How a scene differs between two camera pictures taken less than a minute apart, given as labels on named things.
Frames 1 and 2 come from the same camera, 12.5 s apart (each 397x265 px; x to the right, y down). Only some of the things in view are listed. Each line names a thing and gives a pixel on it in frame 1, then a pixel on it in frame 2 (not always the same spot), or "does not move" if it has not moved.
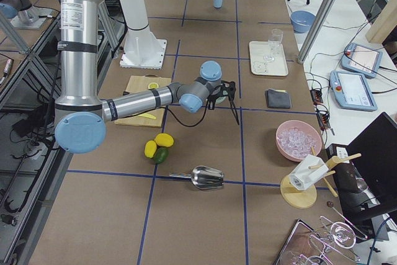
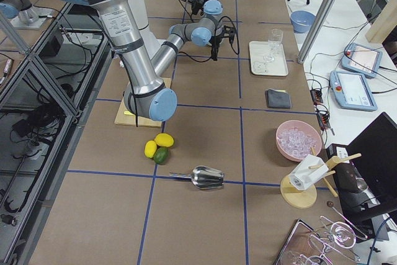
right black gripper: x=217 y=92 -> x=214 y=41
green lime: x=160 y=155 does not move
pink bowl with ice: x=294 y=139 does not move
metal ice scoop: x=203 y=177 does not move
